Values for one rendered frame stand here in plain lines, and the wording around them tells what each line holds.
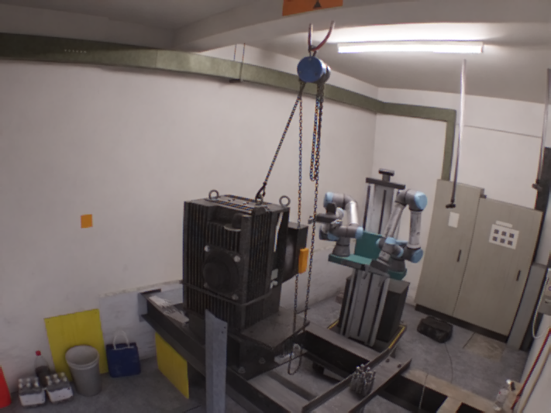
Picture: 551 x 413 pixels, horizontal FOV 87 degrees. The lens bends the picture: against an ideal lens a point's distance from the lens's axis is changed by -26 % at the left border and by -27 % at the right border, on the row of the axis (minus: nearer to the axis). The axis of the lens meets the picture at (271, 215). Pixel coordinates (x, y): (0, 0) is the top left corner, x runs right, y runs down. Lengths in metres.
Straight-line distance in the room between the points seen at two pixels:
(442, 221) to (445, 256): 0.43
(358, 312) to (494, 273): 1.89
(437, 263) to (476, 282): 0.59
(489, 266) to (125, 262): 3.83
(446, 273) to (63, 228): 4.11
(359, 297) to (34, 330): 2.75
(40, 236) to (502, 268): 4.54
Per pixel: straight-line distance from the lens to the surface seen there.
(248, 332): 2.28
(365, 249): 3.11
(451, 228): 4.59
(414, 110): 4.94
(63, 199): 2.75
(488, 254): 4.50
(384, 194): 3.07
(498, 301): 4.61
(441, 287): 4.77
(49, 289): 2.93
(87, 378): 3.02
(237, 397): 2.49
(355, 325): 3.46
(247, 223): 2.01
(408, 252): 2.80
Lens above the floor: 2.07
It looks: 13 degrees down
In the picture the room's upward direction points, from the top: 5 degrees clockwise
